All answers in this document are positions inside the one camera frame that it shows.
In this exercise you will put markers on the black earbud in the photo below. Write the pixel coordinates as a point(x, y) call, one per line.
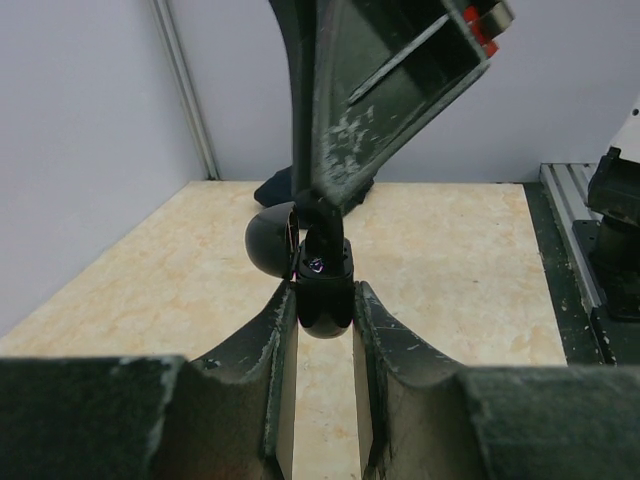
point(325, 236)

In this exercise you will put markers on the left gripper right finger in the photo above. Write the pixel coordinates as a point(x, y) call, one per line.
point(423, 415)

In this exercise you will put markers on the right aluminium frame post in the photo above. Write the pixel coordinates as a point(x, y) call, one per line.
point(164, 18)

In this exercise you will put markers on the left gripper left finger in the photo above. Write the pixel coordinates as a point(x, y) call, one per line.
point(228, 414)

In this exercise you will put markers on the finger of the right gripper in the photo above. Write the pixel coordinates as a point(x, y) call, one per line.
point(383, 71)
point(300, 23)

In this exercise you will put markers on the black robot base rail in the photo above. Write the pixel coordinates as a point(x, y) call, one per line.
point(587, 336)

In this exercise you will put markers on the dark navy crumpled cloth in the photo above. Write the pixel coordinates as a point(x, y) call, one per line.
point(278, 189)

